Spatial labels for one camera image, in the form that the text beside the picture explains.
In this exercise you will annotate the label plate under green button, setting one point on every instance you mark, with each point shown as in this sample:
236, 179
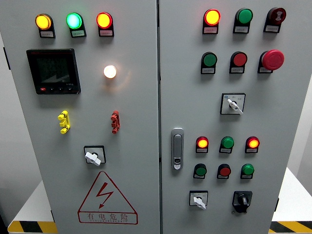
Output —
241, 29
208, 70

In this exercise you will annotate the small green push button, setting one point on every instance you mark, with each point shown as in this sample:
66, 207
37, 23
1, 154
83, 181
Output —
201, 171

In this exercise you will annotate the label plate under buzzer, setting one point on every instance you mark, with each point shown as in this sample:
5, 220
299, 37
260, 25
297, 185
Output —
271, 28

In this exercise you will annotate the large green lit lamp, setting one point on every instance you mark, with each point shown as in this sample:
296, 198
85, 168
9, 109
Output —
74, 21

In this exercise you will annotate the large green domed button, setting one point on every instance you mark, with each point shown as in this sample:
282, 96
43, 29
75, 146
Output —
244, 16

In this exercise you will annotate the yellow round lamp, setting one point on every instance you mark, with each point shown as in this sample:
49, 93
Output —
43, 21

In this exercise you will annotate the dark red buzzer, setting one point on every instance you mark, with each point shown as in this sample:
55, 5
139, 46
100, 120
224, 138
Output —
278, 14

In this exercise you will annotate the small green domed lamp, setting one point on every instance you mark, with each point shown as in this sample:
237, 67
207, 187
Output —
227, 142
247, 169

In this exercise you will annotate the large red stop button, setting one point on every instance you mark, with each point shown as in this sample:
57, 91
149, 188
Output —
273, 59

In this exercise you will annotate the label plate under red lamp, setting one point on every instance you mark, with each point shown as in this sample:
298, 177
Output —
106, 33
210, 30

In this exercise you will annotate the label plate under yellow lamp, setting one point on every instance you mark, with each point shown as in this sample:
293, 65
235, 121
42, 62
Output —
47, 34

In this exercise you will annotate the black yellow striped tape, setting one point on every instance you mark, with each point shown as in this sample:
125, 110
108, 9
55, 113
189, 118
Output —
31, 227
290, 226

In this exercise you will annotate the small label plate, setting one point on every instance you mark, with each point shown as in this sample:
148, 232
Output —
201, 150
198, 176
225, 150
246, 177
251, 150
222, 177

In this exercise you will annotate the black display meter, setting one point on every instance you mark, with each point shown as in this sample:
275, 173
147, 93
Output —
52, 70

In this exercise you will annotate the red warning triangle sign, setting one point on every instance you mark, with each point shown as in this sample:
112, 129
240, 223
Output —
105, 192

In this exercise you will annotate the pale grey cabinet door with display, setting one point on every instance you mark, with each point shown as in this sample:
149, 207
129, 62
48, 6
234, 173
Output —
136, 109

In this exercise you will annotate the flat red push button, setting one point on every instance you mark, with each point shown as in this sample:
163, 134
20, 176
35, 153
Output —
239, 59

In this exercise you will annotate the small red lamp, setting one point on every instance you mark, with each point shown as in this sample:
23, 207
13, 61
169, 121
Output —
202, 143
253, 142

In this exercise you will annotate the flat green push button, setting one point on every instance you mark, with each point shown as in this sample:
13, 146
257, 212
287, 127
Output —
209, 60

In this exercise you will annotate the large red lamp beside green button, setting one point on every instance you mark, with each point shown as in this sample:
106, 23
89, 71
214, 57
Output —
212, 17

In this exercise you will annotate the pale grey cabinet door with lock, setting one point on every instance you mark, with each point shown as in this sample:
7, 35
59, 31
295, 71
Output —
190, 97

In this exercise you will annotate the small red push button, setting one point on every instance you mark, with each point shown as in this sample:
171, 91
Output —
224, 171

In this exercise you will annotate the silver door lock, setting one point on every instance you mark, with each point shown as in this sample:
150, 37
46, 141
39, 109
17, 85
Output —
177, 148

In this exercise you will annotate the label plate under stop button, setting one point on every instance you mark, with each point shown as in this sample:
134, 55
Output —
264, 70

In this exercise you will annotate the label plate under lit green lamp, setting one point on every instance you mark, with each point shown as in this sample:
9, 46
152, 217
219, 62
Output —
78, 33

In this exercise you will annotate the black knob turn switch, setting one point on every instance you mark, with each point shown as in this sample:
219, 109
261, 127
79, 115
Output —
243, 200

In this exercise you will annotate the black door hinge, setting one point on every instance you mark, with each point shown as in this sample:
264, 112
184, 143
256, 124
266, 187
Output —
277, 204
52, 216
6, 58

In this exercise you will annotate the white round lamp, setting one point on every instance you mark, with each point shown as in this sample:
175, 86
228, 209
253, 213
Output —
110, 71

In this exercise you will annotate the label plate under red button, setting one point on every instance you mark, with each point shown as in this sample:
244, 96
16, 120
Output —
237, 70

